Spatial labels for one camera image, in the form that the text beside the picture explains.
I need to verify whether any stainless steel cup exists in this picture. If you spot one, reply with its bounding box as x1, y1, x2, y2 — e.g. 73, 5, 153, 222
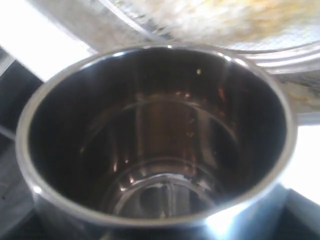
16, 45, 297, 240

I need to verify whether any round metal sieve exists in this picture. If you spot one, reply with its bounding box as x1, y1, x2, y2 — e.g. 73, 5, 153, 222
31, 0, 320, 115

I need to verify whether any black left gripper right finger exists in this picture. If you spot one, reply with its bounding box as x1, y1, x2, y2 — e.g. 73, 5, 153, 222
239, 187, 320, 240

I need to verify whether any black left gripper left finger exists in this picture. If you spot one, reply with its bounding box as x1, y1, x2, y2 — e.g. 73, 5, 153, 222
0, 50, 42, 240

